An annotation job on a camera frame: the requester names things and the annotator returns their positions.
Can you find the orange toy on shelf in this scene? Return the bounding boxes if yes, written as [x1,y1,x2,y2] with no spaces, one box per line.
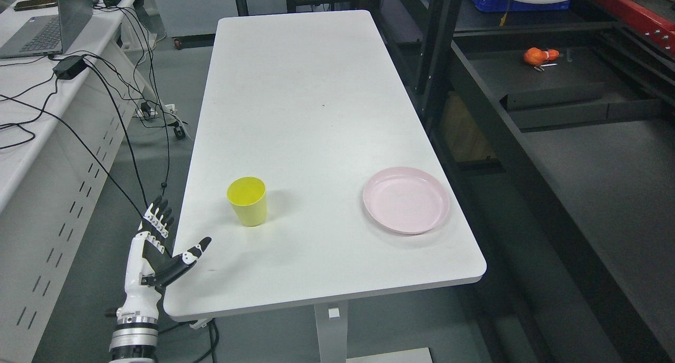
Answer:
[523,47,560,66]

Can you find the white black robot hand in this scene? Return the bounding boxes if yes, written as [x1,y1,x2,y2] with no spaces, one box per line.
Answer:
[116,196,212,327]

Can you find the red metal beam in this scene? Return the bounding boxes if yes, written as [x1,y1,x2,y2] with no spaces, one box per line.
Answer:
[589,0,673,58]

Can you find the yellow plastic cup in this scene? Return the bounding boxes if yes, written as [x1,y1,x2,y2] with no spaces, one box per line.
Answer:
[227,176,267,227]

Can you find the white rectangular table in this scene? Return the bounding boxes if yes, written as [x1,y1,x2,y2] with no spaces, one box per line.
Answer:
[163,10,487,362]

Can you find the black metal shelf rack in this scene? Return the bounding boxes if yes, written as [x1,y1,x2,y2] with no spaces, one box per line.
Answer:
[358,0,673,362]

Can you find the white power strip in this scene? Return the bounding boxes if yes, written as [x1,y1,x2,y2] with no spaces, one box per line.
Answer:
[133,102,178,120]

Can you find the pink plastic plate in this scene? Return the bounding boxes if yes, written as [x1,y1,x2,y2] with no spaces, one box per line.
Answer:
[362,166,449,235]

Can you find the black power adapter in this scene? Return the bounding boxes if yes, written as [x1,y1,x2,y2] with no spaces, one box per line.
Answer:
[52,55,87,80]

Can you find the grey laptop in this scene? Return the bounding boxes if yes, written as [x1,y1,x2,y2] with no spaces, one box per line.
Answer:
[1,0,93,59]

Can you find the blue plastic crate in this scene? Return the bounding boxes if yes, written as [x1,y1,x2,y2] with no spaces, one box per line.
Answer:
[471,0,571,13]

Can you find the white robot forearm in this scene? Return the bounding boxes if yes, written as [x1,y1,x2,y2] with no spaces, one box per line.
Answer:
[109,322,158,362]

